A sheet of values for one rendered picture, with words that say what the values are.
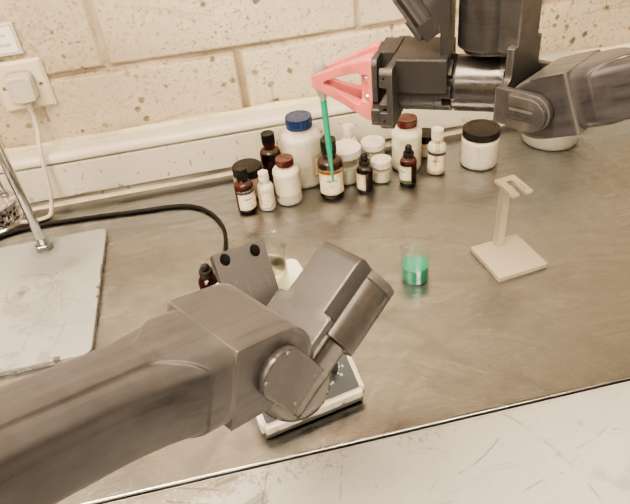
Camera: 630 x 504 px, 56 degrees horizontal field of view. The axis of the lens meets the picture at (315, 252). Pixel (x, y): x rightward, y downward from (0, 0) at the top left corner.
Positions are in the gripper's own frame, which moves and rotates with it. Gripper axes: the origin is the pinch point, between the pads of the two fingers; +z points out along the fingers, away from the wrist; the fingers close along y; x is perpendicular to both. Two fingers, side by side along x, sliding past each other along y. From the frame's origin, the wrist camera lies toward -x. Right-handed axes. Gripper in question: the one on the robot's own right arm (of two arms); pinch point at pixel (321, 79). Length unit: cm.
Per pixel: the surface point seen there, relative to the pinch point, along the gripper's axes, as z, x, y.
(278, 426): 0.6, 30.9, 24.2
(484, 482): -22.1, 33.5, 23.8
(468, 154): -13, 30, -38
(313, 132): 13.1, 22.0, -29.2
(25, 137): 63, 19, -15
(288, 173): 15.3, 25.7, -20.9
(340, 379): -4.8, 29.3, 17.3
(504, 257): -21.2, 32.3, -12.9
